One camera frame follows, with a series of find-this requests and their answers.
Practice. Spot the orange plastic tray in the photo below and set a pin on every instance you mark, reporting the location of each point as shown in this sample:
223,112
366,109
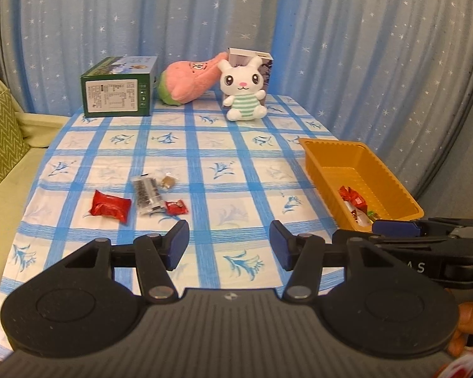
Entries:
378,181

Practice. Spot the large red snack packet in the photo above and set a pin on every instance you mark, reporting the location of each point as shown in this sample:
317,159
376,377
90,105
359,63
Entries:
111,206

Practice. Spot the white rabbit plush toy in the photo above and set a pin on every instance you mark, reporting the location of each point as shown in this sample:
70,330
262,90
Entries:
242,94

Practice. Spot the green cardboard box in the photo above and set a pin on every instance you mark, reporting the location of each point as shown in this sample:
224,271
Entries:
118,94

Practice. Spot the grey box behind bunny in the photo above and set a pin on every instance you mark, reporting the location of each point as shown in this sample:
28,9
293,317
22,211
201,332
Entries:
266,67

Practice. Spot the small green candy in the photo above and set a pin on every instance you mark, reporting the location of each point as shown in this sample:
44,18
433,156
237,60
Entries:
373,214

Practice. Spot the red pillow snack packet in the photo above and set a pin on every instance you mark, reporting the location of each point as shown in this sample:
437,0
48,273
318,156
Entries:
350,196

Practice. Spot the blue checked tablecloth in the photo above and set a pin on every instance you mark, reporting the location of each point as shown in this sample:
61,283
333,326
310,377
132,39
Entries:
220,157

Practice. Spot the pink plush toy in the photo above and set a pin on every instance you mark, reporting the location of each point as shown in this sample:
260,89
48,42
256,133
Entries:
189,82

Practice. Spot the red white clothing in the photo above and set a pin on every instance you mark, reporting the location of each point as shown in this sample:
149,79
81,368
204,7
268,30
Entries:
467,366

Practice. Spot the person's right hand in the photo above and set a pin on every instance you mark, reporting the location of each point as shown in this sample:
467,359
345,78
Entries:
471,319

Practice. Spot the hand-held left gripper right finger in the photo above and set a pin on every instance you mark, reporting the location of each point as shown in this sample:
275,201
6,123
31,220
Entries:
280,244

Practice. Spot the blue star curtain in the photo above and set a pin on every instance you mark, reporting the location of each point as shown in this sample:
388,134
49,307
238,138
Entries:
339,47

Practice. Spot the green zigzag cushion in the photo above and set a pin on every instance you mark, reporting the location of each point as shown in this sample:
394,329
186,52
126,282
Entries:
2,138

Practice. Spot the small red candy packet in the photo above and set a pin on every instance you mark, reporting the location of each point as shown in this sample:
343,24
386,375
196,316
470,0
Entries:
175,208

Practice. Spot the grey clear snack packet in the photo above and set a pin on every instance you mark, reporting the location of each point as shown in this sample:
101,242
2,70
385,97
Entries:
146,195

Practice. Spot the brown wrapped candy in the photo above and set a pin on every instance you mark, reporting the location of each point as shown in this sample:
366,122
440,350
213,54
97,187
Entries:
168,181

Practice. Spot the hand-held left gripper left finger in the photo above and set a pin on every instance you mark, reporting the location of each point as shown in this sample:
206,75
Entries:
177,244

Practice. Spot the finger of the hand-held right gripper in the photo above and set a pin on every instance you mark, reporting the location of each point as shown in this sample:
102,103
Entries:
394,228
352,235

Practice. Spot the light green sofa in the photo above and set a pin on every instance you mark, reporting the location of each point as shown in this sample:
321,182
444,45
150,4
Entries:
8,220

